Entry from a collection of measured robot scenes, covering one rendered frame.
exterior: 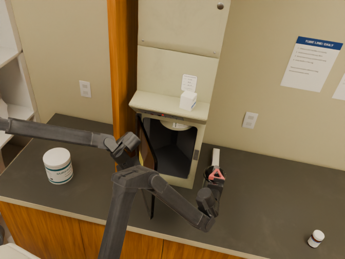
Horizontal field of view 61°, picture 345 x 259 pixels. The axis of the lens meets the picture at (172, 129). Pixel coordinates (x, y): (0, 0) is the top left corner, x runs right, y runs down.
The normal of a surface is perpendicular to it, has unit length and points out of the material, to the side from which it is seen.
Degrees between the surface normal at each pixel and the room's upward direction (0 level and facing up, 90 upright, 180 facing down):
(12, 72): 90
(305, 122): 90
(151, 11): 90
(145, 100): 0
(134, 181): 66
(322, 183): 0
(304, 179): 0
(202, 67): 90
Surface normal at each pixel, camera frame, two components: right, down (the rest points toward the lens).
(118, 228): 0.65, 0.13
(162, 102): 0.09, -0.76
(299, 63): -0.19, 0.62
